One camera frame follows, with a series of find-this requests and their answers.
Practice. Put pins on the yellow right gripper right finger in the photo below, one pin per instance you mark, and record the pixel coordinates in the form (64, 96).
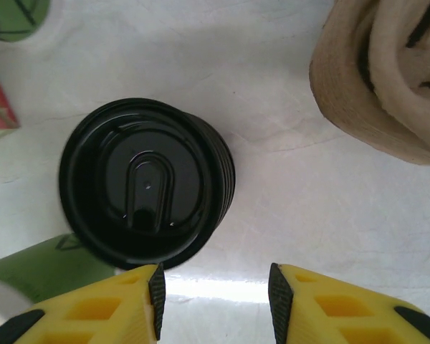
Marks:
(326, 311)

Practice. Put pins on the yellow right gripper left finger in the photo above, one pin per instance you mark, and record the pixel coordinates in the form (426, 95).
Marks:
(104, 311)

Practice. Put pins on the green paper coffee cup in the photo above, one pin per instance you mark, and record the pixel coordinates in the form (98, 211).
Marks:
(50, 265)

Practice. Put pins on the brown pulp cup carrier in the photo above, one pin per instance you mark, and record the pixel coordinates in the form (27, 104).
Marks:
(380, 107)

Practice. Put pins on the black round lid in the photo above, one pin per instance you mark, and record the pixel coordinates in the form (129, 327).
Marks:
(139, 179)

